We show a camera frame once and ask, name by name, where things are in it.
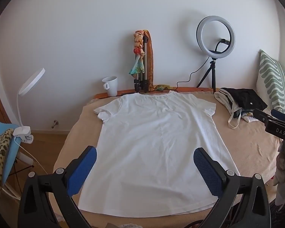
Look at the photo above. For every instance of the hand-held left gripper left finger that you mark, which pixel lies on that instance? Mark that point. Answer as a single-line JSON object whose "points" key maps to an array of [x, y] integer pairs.
{"points": [[82, 171]]}

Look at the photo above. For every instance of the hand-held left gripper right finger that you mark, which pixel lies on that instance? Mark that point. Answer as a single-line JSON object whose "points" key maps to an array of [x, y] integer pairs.
{"points": [[207, 173]]}

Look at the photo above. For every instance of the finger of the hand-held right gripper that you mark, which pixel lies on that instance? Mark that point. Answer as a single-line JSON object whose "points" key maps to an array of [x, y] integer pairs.
{"points": [[275, 128], [279, 114]]}

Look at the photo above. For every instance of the white t-shirt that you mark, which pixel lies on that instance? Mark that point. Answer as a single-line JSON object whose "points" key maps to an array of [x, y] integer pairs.
{"points": [[156, 147]]}

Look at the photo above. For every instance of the pile of light clothes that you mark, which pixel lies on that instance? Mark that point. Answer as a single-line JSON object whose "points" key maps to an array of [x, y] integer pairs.
{"points": [[283, 173]]}

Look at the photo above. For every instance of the patterned folded cloth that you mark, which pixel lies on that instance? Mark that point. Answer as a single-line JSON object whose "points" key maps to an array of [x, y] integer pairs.
{"points": [[249, 116]]}

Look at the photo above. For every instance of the green striped pillow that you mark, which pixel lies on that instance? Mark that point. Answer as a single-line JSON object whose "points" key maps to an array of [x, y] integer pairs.
{"points": [[273, 83]]}

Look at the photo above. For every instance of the folded black garment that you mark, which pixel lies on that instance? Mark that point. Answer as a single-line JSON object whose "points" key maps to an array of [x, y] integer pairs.
{"points": [[247, 99]]}

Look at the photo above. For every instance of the metal door stop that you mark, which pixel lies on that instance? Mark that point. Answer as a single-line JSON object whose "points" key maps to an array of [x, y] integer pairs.
{"points": [[55, 123]]}

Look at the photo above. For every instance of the white clip-on lamp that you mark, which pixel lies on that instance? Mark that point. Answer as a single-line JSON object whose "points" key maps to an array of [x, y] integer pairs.
{"points": [[22, 133]]}

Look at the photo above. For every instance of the blue chair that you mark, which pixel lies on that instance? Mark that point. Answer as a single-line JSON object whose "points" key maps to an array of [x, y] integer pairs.
{"points": [[11, 152]]}

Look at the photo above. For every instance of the orange floral bedsheet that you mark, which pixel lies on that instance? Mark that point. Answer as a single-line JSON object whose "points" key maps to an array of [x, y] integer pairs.
{"points": [[99, 96]]}

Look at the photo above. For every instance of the white mug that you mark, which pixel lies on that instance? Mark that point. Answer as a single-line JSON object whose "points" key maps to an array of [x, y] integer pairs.
{"points": [[112, 85]]}

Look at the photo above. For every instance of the black phone holder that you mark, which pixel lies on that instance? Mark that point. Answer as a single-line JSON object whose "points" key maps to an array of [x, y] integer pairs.
{"points": [[224, 40]]}

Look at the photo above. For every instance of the colourful knotted scarf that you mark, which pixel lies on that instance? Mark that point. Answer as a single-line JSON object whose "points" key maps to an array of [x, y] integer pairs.
{"points": [[139, 61]]}

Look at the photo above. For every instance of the folded silver black tripod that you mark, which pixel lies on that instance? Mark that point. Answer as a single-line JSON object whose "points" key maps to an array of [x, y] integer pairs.
{"points": [[144, 64]]}

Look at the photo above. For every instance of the orange patterned cloth strip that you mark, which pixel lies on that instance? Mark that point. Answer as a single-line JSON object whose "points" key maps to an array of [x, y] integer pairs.
{"points": [[152, 59]]}

